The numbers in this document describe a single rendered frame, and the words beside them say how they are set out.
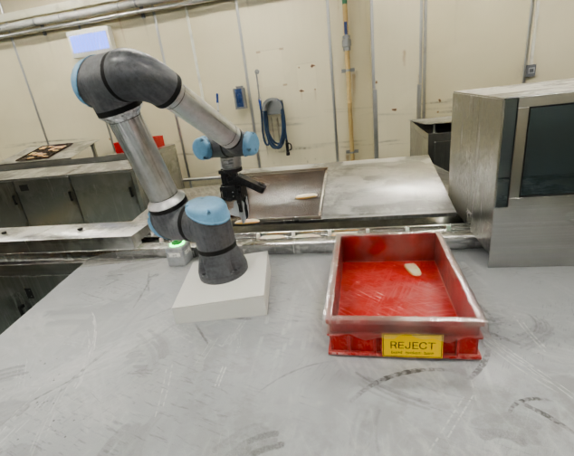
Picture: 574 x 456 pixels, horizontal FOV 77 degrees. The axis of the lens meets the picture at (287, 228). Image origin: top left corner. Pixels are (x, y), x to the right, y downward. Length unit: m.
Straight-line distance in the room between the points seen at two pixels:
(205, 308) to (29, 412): 0.42
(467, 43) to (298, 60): 1.97
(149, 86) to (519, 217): 1.02
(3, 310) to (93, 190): 2.39
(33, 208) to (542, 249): 4.70
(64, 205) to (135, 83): 3.82
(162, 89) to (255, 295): 0.56
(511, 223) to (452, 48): 4.04
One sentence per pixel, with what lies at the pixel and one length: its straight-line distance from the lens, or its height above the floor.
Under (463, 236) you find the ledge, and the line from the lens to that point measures 1.35.
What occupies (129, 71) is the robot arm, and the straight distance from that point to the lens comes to 0.94.
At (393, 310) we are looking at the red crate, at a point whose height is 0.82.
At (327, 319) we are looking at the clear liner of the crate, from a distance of 0.80.
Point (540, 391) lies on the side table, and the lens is 0.87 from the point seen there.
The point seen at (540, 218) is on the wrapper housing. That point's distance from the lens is 1.23.
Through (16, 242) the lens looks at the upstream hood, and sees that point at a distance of 1.92.
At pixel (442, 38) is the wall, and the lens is 5.08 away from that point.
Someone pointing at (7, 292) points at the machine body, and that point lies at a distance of 2.12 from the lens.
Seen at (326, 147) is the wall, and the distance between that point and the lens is 5.06.
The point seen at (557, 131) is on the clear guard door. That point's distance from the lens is 1.18.
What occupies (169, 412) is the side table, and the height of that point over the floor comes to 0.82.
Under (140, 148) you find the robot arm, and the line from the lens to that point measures 1.05.
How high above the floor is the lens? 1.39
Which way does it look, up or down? 21 degrees down
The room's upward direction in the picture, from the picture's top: 7 degrees counter-clockwise
